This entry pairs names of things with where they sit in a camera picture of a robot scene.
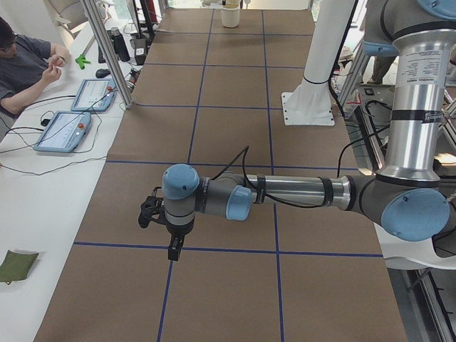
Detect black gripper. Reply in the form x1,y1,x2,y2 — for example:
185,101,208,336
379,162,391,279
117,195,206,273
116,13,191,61
167,227,192,260

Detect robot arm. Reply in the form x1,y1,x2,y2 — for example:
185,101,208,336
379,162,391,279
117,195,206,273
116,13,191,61
157,1,455,261

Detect near blue teach pendant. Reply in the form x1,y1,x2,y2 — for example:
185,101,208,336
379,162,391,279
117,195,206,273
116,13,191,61
33,111,91,153

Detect blue teach pendant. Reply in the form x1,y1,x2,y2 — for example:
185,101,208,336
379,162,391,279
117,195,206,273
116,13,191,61
33,111,91,153
71,78,115,112

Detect green cloth pouch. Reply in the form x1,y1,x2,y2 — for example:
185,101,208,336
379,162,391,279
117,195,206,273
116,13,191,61
1,250,39,284

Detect far blue teach pendant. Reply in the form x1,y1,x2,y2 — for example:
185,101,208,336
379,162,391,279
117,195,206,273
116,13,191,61
71,78,115,112

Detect black computer mouse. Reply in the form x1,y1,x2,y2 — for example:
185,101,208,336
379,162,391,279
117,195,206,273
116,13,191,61
95,68,110,78

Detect black water bottle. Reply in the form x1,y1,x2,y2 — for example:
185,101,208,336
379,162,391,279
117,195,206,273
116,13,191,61
110,26,130,62

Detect green plastic toy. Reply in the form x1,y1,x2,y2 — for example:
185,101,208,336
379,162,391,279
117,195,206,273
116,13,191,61
75,54,91,70

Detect white chair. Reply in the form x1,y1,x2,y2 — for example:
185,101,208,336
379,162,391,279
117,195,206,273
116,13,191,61
374,224,455,270

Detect person in grey shirt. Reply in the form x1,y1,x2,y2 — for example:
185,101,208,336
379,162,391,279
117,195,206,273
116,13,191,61
1,19,71,120

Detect white camera mast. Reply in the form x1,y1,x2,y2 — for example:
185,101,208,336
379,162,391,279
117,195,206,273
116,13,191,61
281,0,357,126

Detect cream bin with handle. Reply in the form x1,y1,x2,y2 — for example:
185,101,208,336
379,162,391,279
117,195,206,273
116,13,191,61
221,0,240,29

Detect aluminium frame post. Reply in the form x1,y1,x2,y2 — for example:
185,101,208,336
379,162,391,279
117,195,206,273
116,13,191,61
81,0,133,109

